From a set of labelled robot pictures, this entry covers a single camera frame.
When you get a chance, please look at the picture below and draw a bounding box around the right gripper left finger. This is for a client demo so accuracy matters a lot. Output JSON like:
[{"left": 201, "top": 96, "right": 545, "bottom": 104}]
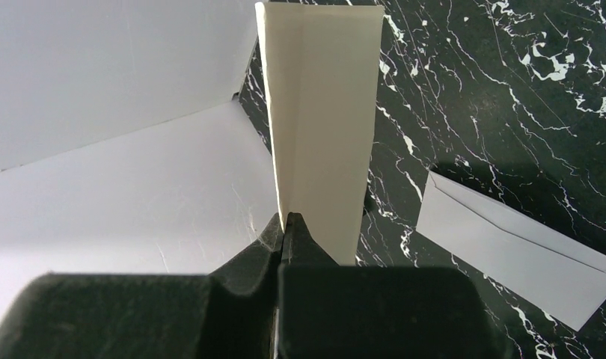
[{"left": 0, "top": 218, "right": 283, "bottom": 358}]

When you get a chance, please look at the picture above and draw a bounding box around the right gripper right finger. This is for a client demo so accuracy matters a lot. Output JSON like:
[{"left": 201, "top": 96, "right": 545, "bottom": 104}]
[{"left": 277, "top": 213, "right": 512, "bottom": 358}]

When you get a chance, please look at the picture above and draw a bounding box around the cream letter paper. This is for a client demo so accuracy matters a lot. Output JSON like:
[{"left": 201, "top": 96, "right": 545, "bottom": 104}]
[{"left": 255, "top": 2, "right": 385, "bottom": 266}]

